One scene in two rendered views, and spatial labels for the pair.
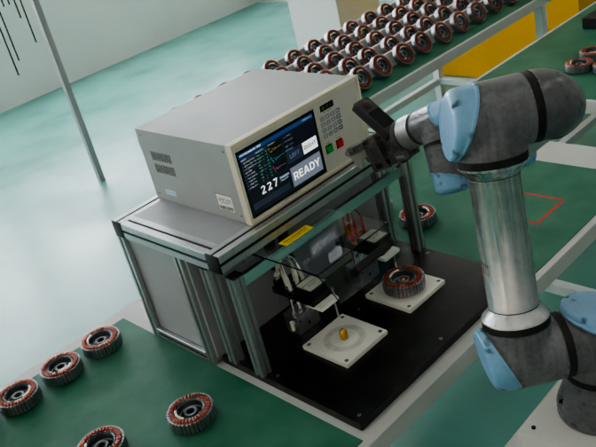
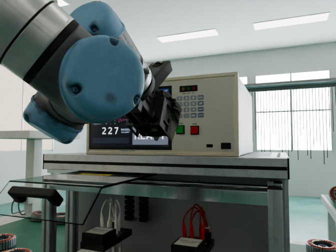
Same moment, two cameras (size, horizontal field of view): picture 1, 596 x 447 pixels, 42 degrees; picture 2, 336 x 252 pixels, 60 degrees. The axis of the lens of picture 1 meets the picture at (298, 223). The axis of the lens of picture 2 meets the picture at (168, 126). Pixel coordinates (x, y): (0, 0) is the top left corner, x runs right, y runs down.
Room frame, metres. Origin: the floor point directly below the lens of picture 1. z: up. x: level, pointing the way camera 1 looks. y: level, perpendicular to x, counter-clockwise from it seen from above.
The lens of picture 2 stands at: (1.40, -0.75, 1.15)
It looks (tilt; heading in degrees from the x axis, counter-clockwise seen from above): 3 degrees up; 60
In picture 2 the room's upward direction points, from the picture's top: straight up
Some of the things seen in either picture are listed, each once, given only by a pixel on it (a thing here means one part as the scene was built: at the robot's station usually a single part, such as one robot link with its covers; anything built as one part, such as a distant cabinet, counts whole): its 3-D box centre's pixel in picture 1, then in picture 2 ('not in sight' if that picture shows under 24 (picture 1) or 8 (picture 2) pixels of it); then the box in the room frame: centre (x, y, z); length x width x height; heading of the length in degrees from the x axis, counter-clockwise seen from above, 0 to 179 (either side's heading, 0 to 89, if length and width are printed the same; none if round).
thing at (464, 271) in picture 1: (372, 317); not in sight; (1.66, -0.13, 0.76); 0.64 x 0.47 x 0.02; 129
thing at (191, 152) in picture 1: (254, 138); (178, 121); (1.91, 0.06, 1.22); 0.44 x 0.39 x 0.20; 129
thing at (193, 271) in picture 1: (294, 244); (167, 218); (1.85, 0.02, 0.92); 0.66 x 0.01 x 0.30; 129
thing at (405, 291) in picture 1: (403, 281); not in sight; (1.72, -0.23, 0.80); 0.11 x 0.11 x 0.04
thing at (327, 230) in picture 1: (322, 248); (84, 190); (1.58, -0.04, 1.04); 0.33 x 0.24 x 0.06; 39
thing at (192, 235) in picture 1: (262, 184); (175, 160); (1.90, 0.06, 1.09); 0.68 x 0.44 x 0.05; 129
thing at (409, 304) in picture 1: (404, 288); not in sight; (1.72, -0.23, 0.78); 0.15 x 0.15 x 0.01; 39
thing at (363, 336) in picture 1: (344, 340); not in sight; (1.57, -0.04, 0.78); 0.15 x 0.15 x 0.01; 39
